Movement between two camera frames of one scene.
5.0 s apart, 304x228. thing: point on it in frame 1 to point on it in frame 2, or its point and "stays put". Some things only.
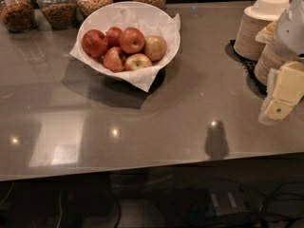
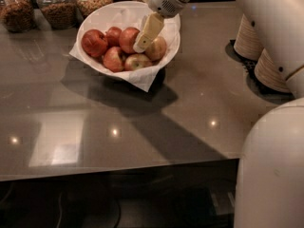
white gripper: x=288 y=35 to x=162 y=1
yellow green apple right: x=155 y=47 stays put
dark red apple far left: x=94 y=43 stays put
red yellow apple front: x=136 y=62 stays put
